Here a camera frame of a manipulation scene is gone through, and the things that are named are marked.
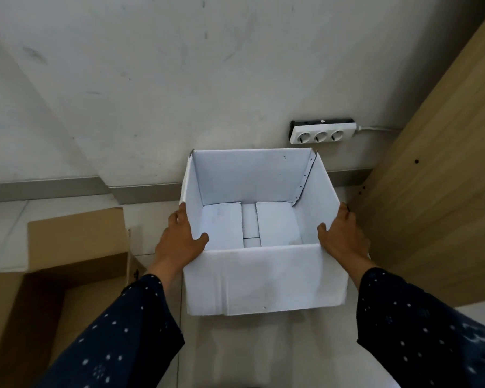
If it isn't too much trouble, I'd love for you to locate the white cardboard box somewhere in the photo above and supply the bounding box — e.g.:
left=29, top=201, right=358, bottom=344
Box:
left=179, top=148, right=350, bottom=316

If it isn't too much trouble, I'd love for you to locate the person's right forearm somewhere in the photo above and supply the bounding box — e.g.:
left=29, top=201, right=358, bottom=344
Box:
left=347, top=256, right=485, bottom=388

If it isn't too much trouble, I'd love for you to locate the person's left hand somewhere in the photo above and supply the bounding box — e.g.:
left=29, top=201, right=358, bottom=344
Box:
left=154, top=202, right=210, bottom=274

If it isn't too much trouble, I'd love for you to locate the wooden cabinet panel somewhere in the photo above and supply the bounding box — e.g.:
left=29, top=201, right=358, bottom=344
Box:
left=349, top=2, right=485, bottom=308

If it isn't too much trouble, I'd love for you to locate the white power strip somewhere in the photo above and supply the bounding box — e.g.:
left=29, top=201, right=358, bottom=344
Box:
left=288, top=119, right=361, bottom=145

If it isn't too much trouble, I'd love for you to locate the person's left forearm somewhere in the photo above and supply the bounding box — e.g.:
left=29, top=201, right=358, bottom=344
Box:
left=36, top=260, right=185, bottom=388

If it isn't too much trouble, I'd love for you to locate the brown cardboard box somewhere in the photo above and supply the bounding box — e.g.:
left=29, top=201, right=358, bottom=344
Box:
left=0, top=207, right=147, bottom=388

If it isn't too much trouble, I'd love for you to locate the person's right hand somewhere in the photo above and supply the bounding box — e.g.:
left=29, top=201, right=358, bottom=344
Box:
left=317, top=202, right=372, bottom=275

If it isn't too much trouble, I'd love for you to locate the white power cable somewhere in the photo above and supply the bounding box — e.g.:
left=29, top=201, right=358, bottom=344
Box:
left=356, top=124, right=405, bottom=133

